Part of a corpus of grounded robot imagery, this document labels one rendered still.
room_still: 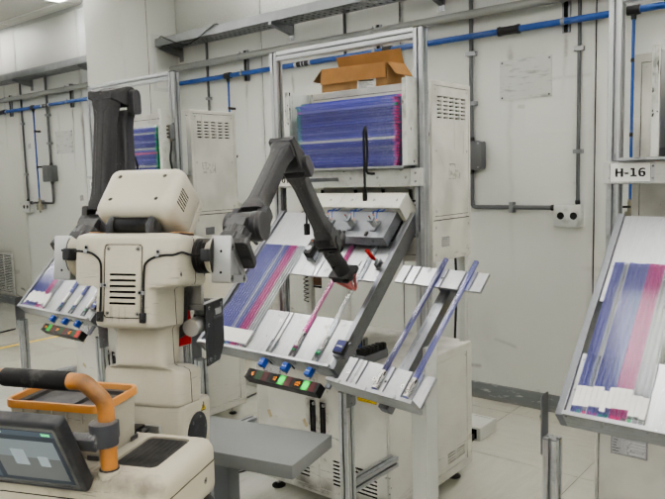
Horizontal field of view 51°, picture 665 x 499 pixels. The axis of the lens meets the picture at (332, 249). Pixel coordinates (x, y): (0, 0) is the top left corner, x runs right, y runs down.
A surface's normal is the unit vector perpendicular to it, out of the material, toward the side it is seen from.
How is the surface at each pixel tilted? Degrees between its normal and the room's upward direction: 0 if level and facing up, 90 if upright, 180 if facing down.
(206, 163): 90
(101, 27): 90
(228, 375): 90
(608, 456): 90
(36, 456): 115
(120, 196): 48
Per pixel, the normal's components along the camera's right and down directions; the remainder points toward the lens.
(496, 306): -0.63, 0.10
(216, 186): 0.78, 0.05
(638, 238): -0.46, -0.64
